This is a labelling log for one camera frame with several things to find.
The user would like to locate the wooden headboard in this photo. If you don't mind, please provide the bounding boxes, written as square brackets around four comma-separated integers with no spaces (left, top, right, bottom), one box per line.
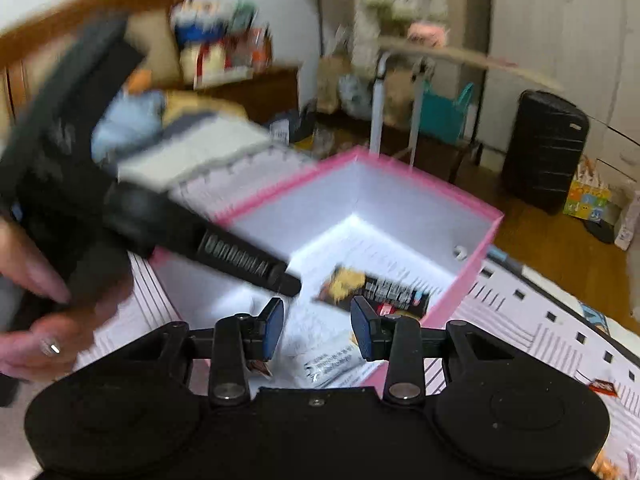
[0,0,193,126]

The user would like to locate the brown paper bag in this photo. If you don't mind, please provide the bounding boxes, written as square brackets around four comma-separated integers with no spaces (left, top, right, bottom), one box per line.
[316,54,352,114]

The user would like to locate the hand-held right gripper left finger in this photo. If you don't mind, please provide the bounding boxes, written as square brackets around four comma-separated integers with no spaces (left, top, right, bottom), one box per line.
[150,298,286,408]

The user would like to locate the pink cloth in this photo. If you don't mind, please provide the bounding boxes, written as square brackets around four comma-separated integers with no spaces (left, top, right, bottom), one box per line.
[406,21,449,47]

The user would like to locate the pile of colourful packages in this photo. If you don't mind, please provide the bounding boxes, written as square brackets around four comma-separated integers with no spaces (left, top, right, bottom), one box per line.
[170,0,274,89]

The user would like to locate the white printed packet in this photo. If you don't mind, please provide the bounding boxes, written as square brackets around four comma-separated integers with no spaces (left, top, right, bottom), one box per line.
[280,305,386,389]

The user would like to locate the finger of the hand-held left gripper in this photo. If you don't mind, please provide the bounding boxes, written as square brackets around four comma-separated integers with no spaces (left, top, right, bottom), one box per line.
[165,227,304,297]

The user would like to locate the clear plastic bag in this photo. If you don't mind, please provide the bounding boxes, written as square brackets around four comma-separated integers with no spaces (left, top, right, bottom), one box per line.
[339,73,374,112]

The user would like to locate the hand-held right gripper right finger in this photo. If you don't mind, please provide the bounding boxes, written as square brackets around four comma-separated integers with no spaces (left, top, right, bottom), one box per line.
[350,296,506,406]

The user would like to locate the dark low stool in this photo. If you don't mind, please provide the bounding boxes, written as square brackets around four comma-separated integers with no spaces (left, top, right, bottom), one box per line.
[394,134,484,184]

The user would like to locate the teal bag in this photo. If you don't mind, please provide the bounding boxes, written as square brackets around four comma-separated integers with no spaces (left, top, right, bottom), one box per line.
[416,80,477,144]

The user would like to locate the grey white folded blanket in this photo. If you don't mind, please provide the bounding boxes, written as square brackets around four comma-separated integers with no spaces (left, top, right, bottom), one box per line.
[117,112,317,183]

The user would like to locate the light blue cloth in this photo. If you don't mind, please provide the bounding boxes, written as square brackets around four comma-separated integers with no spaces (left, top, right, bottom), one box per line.
[91,91,167,157]

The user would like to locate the black bag with white label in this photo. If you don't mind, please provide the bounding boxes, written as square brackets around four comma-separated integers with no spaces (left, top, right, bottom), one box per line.
[269,109,317,144]

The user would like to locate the striped white bed sheet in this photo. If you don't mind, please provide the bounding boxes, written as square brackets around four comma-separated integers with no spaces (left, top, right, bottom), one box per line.
[75,150,640,480]

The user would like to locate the white panelled door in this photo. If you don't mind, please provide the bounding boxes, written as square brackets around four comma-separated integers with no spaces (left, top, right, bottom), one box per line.
[592,0,640,201]

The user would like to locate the black snack packet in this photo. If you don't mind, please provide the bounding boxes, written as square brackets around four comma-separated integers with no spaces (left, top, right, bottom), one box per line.
[312,266,433,317]

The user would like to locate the yellow pillow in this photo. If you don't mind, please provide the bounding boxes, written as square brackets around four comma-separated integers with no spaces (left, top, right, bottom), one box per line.
[164,91,242,122]

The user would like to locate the white-legged wooden table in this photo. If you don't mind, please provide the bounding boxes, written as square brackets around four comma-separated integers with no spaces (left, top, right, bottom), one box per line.
[369,34,567,167]

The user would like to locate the dark wooden nightstand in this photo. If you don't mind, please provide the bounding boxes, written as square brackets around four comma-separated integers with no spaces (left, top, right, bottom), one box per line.
[194,64,302,127]

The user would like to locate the pink storage box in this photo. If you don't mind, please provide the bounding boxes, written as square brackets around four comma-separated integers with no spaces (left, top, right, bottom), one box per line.
[150,145,505,391]

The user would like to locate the black suitcase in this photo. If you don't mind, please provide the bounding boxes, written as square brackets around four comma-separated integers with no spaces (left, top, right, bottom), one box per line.
[501,88,591,216]

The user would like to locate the person's left hand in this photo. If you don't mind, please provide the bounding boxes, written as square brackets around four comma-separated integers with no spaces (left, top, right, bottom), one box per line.
[0,219,137,377]

